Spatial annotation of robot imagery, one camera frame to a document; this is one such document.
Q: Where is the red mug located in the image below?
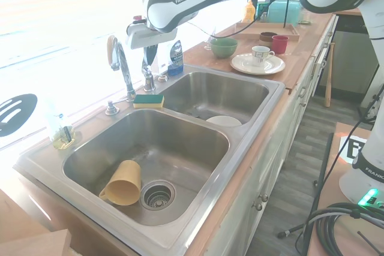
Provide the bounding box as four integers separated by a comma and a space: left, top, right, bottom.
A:
271, 35, 290, 55

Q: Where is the chrome gooseneck faucet spout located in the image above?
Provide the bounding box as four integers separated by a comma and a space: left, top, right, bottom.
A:
106, 35, 136, 103

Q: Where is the blue Dawn soap bottle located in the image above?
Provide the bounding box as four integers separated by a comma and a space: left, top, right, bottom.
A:
166, 39, 185, 77

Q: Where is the brown bowl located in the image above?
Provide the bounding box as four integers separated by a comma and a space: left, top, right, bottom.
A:
259, 31, 278, 49

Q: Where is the black slotted spatula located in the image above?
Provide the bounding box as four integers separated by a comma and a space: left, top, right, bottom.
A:
0, 93, 39, 138

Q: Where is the teal toaster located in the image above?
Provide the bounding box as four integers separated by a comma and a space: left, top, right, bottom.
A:
267, 0, 302, 28

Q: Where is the yellow plastic cup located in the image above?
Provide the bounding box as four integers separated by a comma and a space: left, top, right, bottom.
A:
98, 159, 142, 207

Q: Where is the wooden tray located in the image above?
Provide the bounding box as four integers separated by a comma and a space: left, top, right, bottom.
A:
234, 21, 301, 42

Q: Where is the stainless steel dishwasher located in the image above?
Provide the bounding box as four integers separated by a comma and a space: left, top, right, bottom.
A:
317, 14, 380, 95

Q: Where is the yellow green sponge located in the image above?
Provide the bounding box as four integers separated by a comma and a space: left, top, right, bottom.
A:
133, 94, 166, 110

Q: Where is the chrome faucet handle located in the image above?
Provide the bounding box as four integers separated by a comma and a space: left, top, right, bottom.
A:
141, 58, 158, 92

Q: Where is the clear wine glass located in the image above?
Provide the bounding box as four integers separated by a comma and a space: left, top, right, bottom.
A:
204, 26, 218, 51

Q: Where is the white dinner plate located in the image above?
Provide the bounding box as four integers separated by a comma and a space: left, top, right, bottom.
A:
230, 52, 286, 76

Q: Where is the green bowl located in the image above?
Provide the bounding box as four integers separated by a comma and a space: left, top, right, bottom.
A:
209, 37, 239, 59

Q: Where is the clear yellow soap bottle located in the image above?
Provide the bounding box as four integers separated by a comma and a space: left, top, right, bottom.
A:
44, 96, 77, 150

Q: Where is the white bowl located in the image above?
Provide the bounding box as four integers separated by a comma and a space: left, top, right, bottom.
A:
205, 115, 243, 128

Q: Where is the stainless steel double sink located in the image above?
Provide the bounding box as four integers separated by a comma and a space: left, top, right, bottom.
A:
13, 63, 286, 251

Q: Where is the metal drain strainer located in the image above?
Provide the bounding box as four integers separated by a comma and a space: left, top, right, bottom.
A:
140, 179, 178, 210

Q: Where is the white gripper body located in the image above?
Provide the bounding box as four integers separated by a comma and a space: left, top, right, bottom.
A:
125, 22, 178, 50

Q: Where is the gray cable bundle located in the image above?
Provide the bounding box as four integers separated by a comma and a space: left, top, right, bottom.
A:
307, 201, 384, 256

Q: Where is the white patterned teacup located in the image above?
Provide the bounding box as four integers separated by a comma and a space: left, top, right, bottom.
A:
251, 45, 276, 67

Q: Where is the yellow mustard bottle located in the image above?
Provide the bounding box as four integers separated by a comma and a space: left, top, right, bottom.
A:
243, 0, 257, 24

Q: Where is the white fiducial marker sheet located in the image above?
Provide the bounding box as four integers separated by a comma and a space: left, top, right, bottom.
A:
338, 135, 369, 164

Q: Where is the white kitchen cabinet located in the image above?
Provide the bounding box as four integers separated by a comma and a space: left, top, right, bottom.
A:
185, 13, 340, 256

